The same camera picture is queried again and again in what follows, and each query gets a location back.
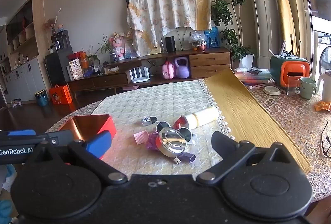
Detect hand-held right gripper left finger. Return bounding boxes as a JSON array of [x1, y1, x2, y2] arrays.
[[24, 130, 129, 186]]

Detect clear plastic bag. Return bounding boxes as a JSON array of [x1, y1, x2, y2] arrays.
[[190, 31, 207, 52]]

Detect yellow wood-grain mat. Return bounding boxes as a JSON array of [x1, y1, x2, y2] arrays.
[[203, 67, 313, 175]]

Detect light blue cloth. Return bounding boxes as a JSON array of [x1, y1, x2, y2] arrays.
[[0, 164, 19, 224]]

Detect white washing machine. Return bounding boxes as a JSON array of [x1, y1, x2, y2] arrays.
[[312, 29, 331, 80]]

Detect white router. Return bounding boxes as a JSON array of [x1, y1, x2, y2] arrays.
[[132, 67, 151, 84]]

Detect round silver tin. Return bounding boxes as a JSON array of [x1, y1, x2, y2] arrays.
[[158, 127, 187, 158]]

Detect red toy iron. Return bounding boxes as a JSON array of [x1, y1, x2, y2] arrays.
[[173, 115, 191, 130]]

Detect black cylinder speaker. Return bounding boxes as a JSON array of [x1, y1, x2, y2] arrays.
[[165, 36, 176, 53]]

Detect cream quilted table mat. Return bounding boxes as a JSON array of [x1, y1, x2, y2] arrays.
[[91, 79, 229, 179]]

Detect purple crumpled toy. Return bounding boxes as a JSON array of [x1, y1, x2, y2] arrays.
[[145, 133, 161, 151]]

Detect purple kettlebell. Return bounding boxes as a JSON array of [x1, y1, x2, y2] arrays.
[[173, 57, 191, 79]]

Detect wooden tv stand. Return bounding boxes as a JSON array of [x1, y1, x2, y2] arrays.
[[67, 46, 233, 99]]

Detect printed snack box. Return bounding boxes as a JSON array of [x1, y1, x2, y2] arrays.
[[68, 58, 84, 81]]

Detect white standing air conditioner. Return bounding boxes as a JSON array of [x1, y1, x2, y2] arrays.
[[239, 0, 273, 59]]

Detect blue waste bin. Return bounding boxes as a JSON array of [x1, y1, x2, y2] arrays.
[[35, 89, 49, 107]]

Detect yellow curtain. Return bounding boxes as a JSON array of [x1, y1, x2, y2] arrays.
[[268, 0, 298, 57]]

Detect pink plush doll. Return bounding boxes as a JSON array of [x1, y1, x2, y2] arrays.
[[109, 33, 126, 60]]

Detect orange and green tissue box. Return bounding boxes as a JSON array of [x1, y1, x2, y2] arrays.
[[270, 55, 311, 88]]

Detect floral cloth cover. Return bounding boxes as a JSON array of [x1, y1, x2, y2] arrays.
[[126, 0, 217, 57]]

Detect small cardboard box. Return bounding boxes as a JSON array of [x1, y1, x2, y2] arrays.
[[104, 65, 120, 75]]

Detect black round sunglasses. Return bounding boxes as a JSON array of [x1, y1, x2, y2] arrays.
[[156, 121, 195, 145]]

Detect potted plant in grey vase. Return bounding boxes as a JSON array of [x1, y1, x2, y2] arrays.
[[98, 35, 120, 64]]

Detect black coffee machine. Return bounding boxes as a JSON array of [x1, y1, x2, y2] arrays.
[[50, 30, 72, 52]]

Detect pink toy backpack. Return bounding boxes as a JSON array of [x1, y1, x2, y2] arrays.
[[162, 61, 176, 78]]

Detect black car key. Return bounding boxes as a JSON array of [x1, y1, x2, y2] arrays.
[[141, 116, 158, 126]]

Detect white small dish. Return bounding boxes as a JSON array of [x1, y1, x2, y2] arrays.
[[263, 86, 281, 96]]

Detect pale green mug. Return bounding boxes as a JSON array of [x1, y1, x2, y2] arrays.
[[299, 77, 318, 99]]

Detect wooden wall cabinet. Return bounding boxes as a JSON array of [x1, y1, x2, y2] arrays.
[[0, 0, 53, 108]]

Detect black eyeglasses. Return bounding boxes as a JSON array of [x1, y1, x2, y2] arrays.
[[321, 120, 331, 159]]

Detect orange snack wrapper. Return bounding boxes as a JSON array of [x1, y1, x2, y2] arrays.
[[314, 100, 331, 112]]

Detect stack of books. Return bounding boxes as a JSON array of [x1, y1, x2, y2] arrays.
[[233, 67, 273, 84]]

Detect black cabinet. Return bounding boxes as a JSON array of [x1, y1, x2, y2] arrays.
[[43, 51, 74, 90]]

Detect vase with dried flowers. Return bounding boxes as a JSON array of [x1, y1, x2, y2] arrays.
[[43, 8, 64, 36]]

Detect red orange gift bag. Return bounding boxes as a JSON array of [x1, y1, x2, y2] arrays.
[[68, 51, 90, 69]]

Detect tall potted tree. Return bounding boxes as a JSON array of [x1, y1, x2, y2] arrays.
[[210, 0, 255, 69]]

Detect red tin box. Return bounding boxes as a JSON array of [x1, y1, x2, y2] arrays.
[[58, 114, 117, 160]]

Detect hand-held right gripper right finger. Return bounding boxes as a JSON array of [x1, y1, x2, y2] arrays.
[[197, 131, 293, 186]]

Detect small green potted plant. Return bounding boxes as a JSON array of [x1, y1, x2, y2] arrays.
[[86, 46, 101, 72]]

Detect white cylindrical bottle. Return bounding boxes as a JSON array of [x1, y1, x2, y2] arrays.
[[185, 106, 220, 129]]

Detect clear drinking glass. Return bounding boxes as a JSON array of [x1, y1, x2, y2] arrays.
[[286, 76, 301, 96]]

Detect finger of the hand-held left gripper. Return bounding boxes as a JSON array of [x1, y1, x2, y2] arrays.
[[0, 130, 74, 148], [0, 129, 36, 136]]

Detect white pitcher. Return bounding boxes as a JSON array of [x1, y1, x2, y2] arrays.
[[317, 69, 331, 103]]

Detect small pink box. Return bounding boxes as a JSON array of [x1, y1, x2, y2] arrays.
[[134, 130, 149, 145]]

